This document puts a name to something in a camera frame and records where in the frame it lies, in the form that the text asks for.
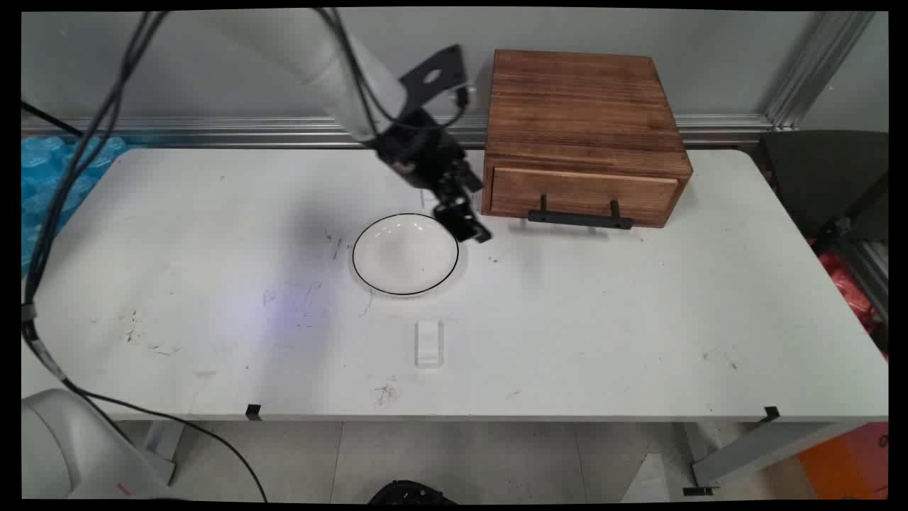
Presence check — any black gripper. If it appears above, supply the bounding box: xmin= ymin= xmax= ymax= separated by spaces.
xmin=372 ymin=108 xmax=493 ymax=246

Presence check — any black drawer handle bar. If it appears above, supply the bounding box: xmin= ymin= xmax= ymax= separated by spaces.
xmin=527 ymin=193 xmax=635 ymax=231

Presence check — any light wooden drawer front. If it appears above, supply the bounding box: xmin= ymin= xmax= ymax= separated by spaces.
xmin=489 ymin=167 xmax=680 ymax=226

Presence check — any white plate with black rim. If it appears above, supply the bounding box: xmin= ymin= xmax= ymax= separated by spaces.
xmin=351 ymin=212 xmax=460 ymax=297

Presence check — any brown wooden drawer cabinet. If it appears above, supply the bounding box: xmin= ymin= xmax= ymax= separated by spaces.
xmin=481 ymin=48 xmax=694 ymax=229

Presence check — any black device on floor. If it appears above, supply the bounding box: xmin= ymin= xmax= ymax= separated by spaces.
xmin=367 ymin=480 xmax=459 ymax=505

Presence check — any white table leg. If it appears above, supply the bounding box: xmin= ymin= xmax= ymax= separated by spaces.
xmin=682 ymin=422 xmax=872 ymax=496
xmin=140 ymin=420 xmax=187 ymax=488

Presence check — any red plastic bag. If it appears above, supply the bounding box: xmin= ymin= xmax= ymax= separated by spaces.
xmin=809 ymin=238 xmax=889 ymax=359

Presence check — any blue plastic bag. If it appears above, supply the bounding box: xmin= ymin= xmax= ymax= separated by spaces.
xmin=21 ymin=135 xmax=130 ymax=276

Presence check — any orange box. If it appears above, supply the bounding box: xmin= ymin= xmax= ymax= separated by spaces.
xmin=798 ymin=422 xmax=889 ymax=500

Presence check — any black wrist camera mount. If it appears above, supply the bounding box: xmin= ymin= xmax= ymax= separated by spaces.
xmin=399 ymin=44 xmax=470 ymax=109

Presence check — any horizontal aluminium frame rail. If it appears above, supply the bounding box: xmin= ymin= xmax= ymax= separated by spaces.
xmin=21 ymin=114 xmax=775 ymax=148

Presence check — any slanted aluminium frame post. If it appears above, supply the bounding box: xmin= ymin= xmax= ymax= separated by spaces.
xmin=763 ymin=11 xmax=877 ymax=131

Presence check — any black cable bundle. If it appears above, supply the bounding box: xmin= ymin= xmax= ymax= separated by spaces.
xmin=21 ymin=10 xmax=269 ymax=502

